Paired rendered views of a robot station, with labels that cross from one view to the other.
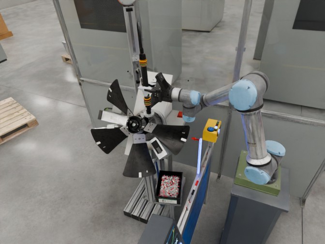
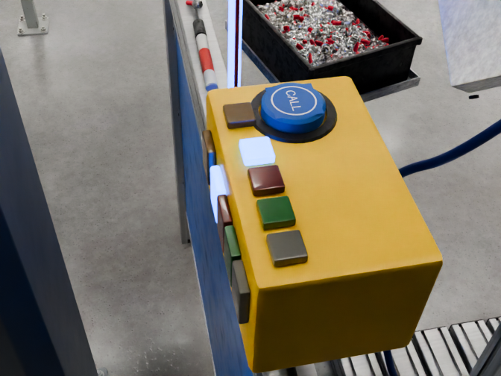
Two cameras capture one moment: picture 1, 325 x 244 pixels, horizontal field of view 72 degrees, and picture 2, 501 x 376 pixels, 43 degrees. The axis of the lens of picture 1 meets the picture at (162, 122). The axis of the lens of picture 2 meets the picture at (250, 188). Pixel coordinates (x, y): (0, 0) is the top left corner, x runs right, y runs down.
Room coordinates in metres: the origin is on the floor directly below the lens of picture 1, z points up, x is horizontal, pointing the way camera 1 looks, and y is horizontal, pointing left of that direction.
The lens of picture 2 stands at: (1.45, -0.56, 1.33)
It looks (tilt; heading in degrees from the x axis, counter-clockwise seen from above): 47 degrees down; 141
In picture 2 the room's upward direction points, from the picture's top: 3 degrees clockwise
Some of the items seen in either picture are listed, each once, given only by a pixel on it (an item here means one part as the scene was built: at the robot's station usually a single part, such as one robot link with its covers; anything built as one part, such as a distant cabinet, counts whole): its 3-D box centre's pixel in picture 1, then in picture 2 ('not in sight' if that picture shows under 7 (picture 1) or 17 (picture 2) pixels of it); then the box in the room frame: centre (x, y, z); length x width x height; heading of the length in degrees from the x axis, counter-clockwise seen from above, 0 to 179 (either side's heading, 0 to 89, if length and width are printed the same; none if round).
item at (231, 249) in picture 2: not in sight; (232, 257); (1.28, -0.43, 1.04); 0.02 x 0.01 x 0.03; 154
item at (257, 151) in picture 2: not in sight; (256, 151); (1.25, -0.39, 1.08); 0.02 x 0.02 x 0.01; 64
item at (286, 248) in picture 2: not in sight; (286, 248); (1.31, -0.42, 1.08); 0.02 x 0.02 x 0.01; 64
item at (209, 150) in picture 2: not in sight; (209, 157); (1.21, -0.40, 1.04); 0.02 x 0.01 x 0.03; 154
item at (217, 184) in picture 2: not in sight; (218, 195); (1.24, -0.41, 1.04); 0.02 x 0.01 x 0.03; 154
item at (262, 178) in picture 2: not in sight; (265, 180); (1.27, -0.40, 1.08); 0.02 x 0.02 x 0.01; 64
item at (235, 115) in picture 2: not in sight; (238, 115); (1.22, -0.38, 1.08); 0.02 x 0.02 x 0.01; 64
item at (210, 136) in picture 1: (212, 130); (303, 220); (1.27, -0.37, 1.02); 0.16 x 0.10 x 0.11; 154
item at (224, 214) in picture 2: not in sight; (224, 224); (1.26, -0.42, 1.04); 0.02 x 0.01 x 0.03; 154
